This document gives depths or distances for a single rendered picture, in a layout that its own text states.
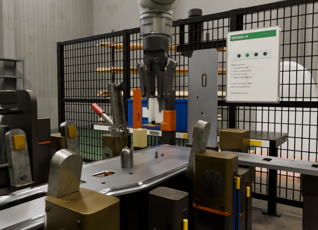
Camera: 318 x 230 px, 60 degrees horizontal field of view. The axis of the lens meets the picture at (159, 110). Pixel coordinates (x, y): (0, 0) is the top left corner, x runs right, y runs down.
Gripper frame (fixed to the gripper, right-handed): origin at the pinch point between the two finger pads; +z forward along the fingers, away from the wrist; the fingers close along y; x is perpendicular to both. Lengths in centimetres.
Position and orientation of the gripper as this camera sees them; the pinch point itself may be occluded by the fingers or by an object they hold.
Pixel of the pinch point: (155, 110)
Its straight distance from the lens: 78.1
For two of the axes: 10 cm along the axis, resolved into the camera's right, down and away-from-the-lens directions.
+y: 8.2, 0.4, -5.7
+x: 5.8, -0.5, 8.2
